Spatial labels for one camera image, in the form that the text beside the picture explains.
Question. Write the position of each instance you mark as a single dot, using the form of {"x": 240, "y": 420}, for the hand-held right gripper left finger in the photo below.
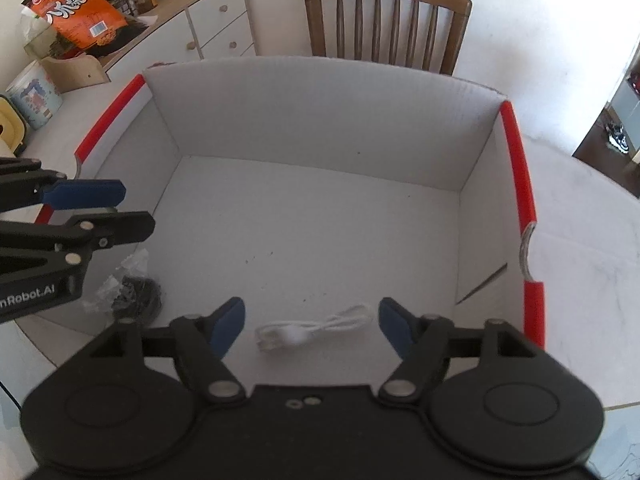
{"x": 227, "y": 327}

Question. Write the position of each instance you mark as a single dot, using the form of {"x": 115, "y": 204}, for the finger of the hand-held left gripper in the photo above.
{"x": 85, "y": 193}
{"x": 120, "y": 227}

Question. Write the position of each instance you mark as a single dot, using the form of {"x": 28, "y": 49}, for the white marble desktop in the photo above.
{"x": 575, "y": 260}

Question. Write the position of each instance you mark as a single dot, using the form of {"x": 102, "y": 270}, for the orange snack bag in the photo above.
{"x": 75, "y": 10}

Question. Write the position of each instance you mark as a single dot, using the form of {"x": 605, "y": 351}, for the red white cardboard box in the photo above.
{"x": 310, "y": 220}

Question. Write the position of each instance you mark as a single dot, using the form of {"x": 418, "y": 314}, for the black white sneaker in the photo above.
{"x": 619, "y": 137}

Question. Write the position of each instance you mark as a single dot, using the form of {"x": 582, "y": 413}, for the light wooden rack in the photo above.
{"x": 75, "y": 72}

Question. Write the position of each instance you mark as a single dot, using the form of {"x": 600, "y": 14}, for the white drawer sideboard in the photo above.
{"x": 220, "y": 15}

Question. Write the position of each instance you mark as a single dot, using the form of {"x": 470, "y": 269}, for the white green plastic bag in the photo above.
{"x": 37, "y": 35}

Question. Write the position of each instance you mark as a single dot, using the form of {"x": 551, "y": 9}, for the black item in plastic bag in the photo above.
{"x": 137, "y": 295}

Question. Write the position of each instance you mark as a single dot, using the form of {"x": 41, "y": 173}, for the blue print round canister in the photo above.
{"x": 32, "y": 97}

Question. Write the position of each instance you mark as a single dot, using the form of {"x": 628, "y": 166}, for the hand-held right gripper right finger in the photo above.
{"x": 395, "y": 327}

